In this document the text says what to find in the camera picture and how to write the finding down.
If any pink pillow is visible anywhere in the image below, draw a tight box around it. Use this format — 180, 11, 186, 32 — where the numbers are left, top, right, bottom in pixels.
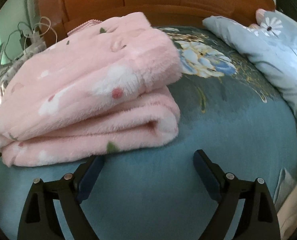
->
248, 8, 266, 29

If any white cloth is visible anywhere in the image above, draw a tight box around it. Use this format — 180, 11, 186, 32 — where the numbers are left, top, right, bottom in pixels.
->
273, 169, 297, 240

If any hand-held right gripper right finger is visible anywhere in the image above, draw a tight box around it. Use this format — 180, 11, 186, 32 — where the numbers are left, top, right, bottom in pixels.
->
193, 149, 281, 240

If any tangle of charger cables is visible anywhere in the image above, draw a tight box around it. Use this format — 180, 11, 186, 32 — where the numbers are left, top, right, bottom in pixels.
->
4, 16, 58, 63

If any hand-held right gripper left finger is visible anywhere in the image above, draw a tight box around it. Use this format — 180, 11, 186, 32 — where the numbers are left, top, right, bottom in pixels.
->
17, 155, 105, 240

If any pink fleece floral garment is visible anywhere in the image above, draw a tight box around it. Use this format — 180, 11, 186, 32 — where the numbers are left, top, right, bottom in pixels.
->
0, 12, 182, 167

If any grey patterned cloth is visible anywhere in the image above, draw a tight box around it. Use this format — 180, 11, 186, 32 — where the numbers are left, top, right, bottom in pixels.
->
0, 40, 48, 90

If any teal floral bed sheet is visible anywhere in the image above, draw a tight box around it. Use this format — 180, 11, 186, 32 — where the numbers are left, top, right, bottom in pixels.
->
0, 25, 297, 240

